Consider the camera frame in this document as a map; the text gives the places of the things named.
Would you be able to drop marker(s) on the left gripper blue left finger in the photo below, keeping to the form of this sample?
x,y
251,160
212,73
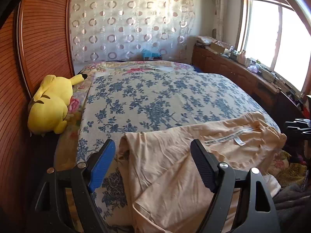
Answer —
x,y
51,209

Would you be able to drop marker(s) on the brown wooden louvred wardrobe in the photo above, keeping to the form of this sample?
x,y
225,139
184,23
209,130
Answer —
x,y
34,43

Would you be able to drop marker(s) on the yellow pikachu plush toy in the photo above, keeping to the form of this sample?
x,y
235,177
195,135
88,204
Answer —
x,y
50,104

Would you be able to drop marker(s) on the beige printed t-shirt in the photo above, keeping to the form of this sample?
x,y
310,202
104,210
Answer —
x,y
164,190

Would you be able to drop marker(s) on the sheer circle pattern curtain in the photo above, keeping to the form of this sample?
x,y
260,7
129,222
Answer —
x,y
110,30

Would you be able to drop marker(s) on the brown wooden low cabinet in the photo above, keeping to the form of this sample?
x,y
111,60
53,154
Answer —
x,y
270,97

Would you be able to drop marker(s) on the cream side window curtain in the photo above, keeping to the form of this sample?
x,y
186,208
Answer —
x,y
221,7

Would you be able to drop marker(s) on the blue toy at bed head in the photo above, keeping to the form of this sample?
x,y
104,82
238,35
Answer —
x,y
147,55

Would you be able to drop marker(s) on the window with wooden frame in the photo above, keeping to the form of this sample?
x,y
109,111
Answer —
x,y
274,33

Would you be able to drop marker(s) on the blue floral bed cover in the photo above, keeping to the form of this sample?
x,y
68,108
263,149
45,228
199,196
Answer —
x,y
140,102

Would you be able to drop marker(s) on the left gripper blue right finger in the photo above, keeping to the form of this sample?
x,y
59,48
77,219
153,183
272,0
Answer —
x,y
255,210

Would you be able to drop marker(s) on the cardboard box on cabinet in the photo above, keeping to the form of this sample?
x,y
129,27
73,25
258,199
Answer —
x,y
217,48

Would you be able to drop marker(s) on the pink bottle on sill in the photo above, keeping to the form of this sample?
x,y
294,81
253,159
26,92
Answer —
x,y
241,58

